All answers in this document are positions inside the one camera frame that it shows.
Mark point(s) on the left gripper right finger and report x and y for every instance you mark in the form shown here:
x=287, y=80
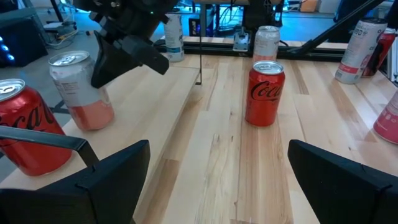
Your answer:
x=342, y=199

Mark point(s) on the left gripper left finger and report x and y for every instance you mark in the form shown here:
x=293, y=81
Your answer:
x=77, y=205

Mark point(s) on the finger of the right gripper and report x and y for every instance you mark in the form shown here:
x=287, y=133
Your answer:
x=146, y=56
x=109, y=62

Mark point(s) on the white blue Celsius can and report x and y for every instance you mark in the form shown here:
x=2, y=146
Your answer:
x=174, y=37

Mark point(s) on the raspberry lime Spindrift can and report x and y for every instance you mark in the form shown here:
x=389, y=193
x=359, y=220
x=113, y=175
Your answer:
x=388, y=124

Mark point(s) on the red Coca-Cola can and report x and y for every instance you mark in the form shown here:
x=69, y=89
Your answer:
x=31, y=109
x=381, y=53
x=264, y=102

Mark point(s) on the black computer tower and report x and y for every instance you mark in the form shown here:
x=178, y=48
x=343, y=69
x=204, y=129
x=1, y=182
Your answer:
x=21, y=43

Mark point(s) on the white red-band Celsius can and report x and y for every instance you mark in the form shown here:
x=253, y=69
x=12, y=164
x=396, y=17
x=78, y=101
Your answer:
x=357, y=53

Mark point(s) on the brown cardboard box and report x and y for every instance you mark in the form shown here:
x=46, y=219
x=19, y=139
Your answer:
x=309, y=5

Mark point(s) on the black aluminium table frame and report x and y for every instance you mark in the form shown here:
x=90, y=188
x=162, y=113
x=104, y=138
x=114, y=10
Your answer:
x=224, y=53

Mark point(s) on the white metal bracket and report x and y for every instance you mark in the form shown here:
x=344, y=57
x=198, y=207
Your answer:
x=241, y=42

